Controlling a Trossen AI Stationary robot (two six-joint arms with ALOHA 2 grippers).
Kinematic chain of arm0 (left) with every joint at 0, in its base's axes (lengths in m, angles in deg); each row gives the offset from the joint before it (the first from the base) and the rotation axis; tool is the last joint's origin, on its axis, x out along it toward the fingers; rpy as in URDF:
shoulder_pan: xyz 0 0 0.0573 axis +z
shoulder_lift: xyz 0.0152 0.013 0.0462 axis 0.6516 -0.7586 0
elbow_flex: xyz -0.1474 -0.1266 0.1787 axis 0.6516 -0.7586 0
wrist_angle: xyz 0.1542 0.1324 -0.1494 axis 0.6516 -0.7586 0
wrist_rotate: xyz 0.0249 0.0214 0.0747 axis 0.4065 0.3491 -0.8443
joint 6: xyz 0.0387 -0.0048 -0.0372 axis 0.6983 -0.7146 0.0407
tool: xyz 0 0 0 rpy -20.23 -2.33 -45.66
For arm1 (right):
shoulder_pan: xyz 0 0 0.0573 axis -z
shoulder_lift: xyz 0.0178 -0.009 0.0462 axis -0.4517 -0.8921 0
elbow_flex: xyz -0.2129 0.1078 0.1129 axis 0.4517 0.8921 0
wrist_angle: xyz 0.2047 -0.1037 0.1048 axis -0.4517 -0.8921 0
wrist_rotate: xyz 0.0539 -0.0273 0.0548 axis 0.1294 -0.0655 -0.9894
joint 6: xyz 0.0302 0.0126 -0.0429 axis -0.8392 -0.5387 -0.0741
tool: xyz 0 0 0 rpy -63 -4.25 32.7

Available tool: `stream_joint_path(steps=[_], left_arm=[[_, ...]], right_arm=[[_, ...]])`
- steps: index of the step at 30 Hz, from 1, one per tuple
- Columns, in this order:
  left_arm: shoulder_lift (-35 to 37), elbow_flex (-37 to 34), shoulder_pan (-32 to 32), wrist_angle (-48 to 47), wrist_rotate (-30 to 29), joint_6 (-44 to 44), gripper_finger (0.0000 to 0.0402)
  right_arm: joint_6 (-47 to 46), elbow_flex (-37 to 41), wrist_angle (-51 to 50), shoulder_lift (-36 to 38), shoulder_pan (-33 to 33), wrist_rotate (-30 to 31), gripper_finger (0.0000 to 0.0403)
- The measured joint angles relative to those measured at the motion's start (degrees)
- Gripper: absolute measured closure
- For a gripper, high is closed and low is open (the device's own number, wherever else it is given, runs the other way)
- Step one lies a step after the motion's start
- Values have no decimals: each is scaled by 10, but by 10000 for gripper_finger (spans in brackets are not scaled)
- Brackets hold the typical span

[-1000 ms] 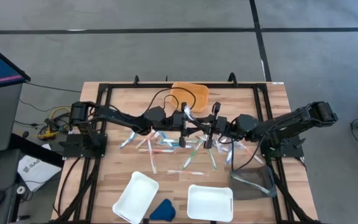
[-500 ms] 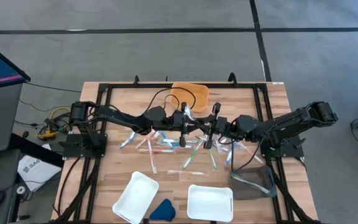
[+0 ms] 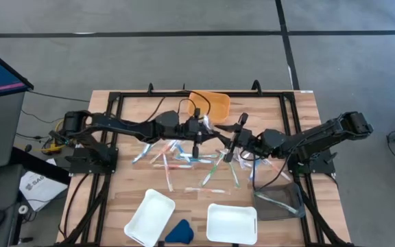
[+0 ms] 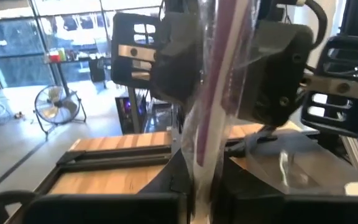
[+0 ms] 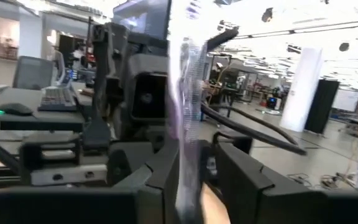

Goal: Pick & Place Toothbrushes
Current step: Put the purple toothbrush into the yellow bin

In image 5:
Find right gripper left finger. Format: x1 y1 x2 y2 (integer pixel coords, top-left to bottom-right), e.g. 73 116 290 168
0 139 180 224

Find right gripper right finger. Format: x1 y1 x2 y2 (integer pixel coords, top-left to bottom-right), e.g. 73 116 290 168
214 142 358 224

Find purple toothbrush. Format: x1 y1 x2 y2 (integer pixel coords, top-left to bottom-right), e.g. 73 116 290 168
165 29 209 224

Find computer monitor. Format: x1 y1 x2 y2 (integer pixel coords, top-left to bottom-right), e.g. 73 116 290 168
112 0 172 41

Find black keyboard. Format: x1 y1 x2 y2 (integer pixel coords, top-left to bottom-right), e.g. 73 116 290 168
37 86 78 113

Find grey mesh office chair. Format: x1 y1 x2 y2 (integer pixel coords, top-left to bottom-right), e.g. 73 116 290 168
12 55 55 91

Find grey desk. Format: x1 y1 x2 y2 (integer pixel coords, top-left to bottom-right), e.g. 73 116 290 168
0 86 88 132

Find black panel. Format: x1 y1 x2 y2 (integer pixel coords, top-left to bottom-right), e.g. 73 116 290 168
304 79 341 135

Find black computer mouse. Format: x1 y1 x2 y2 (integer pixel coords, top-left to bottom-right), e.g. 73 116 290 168
0 102 34 117

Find white round column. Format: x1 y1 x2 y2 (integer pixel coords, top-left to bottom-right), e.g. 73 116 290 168
279 46 323 133

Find whiteboard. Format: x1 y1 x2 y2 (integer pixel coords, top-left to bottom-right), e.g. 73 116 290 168
332 88 358 113

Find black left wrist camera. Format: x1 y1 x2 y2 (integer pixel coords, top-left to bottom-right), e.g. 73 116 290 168
128 70 169 121

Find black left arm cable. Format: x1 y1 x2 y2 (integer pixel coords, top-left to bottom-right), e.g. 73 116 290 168
200 102 308 156

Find thin black cable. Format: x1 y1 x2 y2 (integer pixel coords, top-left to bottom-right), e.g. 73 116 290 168
214 105 298 146

